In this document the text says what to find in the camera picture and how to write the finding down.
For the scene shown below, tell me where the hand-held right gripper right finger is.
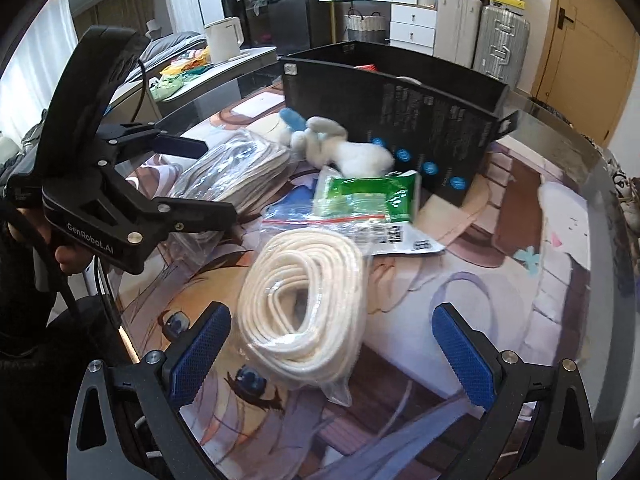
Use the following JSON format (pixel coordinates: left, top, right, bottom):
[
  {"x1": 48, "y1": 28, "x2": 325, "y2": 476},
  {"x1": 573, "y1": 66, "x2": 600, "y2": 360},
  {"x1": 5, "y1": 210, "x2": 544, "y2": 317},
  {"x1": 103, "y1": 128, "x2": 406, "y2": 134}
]
[{"x1": 431, "y1": 302, "x2": 601, "y2": 480}]

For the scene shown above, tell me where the grey sofa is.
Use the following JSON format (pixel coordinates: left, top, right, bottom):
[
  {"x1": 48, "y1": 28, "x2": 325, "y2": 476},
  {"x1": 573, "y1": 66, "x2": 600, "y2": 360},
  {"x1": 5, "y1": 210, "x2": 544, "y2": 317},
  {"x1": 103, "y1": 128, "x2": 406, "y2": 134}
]
[{"x1": 135, "y1": 30, "x2": 206, "y2": 71}]

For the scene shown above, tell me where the clear zip bag with label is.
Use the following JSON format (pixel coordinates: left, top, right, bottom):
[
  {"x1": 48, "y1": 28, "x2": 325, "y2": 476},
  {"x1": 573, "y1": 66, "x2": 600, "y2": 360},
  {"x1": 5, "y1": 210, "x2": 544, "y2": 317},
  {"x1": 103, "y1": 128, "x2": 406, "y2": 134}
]
[{"x1": 261, "y1": 207, "x2": 447, "y2": 258}]

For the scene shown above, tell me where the green wet wipes pack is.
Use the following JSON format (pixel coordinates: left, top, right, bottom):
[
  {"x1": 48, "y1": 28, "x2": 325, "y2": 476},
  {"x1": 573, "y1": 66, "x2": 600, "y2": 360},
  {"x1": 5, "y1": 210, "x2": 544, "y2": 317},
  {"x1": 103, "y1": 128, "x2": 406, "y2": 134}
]
[{"x1": 312, "y1": 167, "x2": 420, "y2": 223}]

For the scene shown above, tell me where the grey side table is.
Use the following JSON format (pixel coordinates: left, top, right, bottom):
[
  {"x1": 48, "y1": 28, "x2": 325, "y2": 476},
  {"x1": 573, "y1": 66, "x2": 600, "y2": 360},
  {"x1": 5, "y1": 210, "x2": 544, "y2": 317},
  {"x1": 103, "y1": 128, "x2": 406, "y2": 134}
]
[{"x1": 107, "y1": 45, "x2": 278, "y2": 121}]

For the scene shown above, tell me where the dark grey fridge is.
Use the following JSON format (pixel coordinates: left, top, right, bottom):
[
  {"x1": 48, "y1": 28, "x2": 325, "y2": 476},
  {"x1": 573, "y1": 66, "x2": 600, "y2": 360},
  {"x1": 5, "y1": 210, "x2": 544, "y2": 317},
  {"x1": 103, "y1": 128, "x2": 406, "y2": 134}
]
[{"x1": 262, "y1": 0, "x2": 321, "y2": 56}]

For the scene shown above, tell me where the white dressing desk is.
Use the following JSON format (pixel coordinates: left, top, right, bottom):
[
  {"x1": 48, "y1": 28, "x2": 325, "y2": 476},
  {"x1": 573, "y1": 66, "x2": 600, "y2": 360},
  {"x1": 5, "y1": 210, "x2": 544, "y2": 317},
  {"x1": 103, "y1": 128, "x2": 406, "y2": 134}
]
[{"x1": 316, "y1": 0, "x2": 441, "y2": 56}]

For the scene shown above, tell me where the white sneaker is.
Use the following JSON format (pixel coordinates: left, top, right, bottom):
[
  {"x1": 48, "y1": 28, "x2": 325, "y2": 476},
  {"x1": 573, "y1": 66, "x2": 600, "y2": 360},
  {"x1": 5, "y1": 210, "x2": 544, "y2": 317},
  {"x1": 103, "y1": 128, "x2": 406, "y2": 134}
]
[{"x1": 607, "y1": 150, "x2": 640, "y2": 233}]

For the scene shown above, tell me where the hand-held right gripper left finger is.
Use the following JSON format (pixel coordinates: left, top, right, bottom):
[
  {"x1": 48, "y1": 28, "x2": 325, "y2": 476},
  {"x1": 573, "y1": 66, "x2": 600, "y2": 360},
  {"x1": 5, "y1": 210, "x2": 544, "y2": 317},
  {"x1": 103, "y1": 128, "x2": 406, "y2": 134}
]
[{"x1": 67, "y1": 301, "x2": 233, "y2": 480}]

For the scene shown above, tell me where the yellow and black shoe box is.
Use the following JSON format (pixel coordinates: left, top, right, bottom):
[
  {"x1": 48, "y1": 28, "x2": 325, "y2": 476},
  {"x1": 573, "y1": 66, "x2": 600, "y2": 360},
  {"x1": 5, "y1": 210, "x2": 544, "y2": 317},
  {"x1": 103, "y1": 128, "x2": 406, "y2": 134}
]
[{"x1": 487, "y1": 0, "x2": 526, "y2": 16}]

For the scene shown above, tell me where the person's left hand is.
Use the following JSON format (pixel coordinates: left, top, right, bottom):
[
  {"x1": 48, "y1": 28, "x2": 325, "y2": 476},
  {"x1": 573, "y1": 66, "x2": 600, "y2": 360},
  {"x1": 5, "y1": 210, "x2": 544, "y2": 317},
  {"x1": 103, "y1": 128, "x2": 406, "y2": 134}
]
[{"x1": 50, "y1": 242, "x2": 98, "y2": 275}]

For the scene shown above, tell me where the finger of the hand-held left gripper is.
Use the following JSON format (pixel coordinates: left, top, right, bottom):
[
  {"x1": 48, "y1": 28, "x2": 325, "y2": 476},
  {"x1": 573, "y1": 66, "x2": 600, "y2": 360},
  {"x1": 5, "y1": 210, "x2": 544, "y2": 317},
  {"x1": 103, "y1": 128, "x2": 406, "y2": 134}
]
[
  {"x1": 147, "y1": 196, "x2": 239, "y2": 236},
  {"x1": 97, "y1": 122, "x2": 208, "y2": 161}
]

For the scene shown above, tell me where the pile of snack packets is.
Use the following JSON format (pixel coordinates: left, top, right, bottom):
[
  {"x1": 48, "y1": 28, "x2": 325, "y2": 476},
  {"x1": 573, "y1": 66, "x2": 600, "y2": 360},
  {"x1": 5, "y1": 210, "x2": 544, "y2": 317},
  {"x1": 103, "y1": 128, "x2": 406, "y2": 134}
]
[{"x1": 150, "y1": 50, "x2": 213, "y2": 103}]

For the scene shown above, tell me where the bagged white cable bundle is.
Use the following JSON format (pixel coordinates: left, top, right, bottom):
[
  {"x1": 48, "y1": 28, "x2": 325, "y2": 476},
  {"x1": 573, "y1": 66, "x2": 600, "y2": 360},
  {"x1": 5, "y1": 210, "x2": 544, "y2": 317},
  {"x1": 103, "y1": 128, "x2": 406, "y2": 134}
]
[{"x1": 160, "y1": 129, "x2": 299, "y2": 256}]

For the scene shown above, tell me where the white kettle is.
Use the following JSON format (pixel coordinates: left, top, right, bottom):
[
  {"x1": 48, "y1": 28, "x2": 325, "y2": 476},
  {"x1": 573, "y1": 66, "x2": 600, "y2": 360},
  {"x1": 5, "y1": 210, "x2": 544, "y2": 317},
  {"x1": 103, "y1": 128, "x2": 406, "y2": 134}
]
[{"x1": 202, "y1": 16, "x2": 251, "y2": 66}]

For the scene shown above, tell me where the black cardboard box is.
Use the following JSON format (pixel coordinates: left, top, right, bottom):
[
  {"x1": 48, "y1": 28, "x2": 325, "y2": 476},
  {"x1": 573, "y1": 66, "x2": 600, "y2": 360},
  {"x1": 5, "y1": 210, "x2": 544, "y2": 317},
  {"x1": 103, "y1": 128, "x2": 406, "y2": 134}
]
[{"x1": 277, "y1": 40, "x2": 521, "y2": 208}]

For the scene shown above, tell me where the beige curtain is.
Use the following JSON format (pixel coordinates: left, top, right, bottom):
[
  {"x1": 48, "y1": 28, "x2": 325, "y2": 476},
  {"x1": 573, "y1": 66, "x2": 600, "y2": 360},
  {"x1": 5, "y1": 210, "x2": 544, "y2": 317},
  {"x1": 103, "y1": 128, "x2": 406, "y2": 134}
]
[{"x1": 67, "y1": 0, "x2": 151, "y2": 43}]

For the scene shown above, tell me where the wooden door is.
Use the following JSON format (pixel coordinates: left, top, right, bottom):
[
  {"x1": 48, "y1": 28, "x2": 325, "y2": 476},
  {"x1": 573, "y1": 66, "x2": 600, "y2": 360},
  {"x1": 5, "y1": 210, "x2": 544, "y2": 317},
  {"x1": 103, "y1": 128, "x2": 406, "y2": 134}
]
[{"x1": 530, "y1": 0, "x2": 640, "y2": 146}]

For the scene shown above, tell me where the woven basket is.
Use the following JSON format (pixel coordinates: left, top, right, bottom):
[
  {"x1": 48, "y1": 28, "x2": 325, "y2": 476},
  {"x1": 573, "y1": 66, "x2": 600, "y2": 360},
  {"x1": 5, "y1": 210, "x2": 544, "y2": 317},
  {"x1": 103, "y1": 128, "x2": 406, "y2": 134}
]
[{"x1": 344, "y1": 7, "x2": 387, "y2": 45}]

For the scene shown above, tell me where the bagged white rope coil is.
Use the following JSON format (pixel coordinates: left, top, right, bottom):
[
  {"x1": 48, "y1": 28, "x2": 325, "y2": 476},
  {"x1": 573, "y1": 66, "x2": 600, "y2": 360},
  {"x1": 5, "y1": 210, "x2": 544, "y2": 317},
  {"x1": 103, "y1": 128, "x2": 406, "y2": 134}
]
[{"x1": 236, "y1": 229, "x2": 373, "y2": 407}]

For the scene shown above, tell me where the printed table mat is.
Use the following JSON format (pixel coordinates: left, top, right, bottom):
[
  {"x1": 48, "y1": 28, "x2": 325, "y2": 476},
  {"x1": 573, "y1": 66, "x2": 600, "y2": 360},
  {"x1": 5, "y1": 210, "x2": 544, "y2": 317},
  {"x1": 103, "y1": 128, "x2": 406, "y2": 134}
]
[{"x1": 117, "y1": 80, "x2": 626, "y2": 480}]

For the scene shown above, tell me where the white plush toy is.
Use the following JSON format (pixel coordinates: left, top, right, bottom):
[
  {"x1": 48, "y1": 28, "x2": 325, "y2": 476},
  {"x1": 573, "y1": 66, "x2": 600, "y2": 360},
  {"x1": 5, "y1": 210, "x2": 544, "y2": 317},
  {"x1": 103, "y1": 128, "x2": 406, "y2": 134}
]
[{"x1": 277, "y1": 107, "x2": 396, "y2": 178}]

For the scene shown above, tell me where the silver suitcase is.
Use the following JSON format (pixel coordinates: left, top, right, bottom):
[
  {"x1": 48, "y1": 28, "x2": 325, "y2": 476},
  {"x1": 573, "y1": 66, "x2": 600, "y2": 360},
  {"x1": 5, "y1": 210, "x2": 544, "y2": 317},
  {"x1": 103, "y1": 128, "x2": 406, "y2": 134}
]
[{"x1": 472, "y1": 4, "x2": 531, "y2": 86}]

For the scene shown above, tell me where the white suitcase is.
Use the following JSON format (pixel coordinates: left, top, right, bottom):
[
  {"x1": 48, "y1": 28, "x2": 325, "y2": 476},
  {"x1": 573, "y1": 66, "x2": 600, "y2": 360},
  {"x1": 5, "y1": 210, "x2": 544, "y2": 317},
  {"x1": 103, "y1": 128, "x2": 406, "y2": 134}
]
[{"x1": 434, "y1": 0, "x2": 483, "y2": 68}]

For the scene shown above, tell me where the black cable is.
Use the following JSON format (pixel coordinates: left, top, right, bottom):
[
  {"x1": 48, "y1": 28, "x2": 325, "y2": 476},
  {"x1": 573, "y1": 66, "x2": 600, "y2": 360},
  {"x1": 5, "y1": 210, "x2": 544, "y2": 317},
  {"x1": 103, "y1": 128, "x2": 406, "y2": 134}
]
[{"x1": 132, "y1": 57, "x2": 149, "y2": 126}]

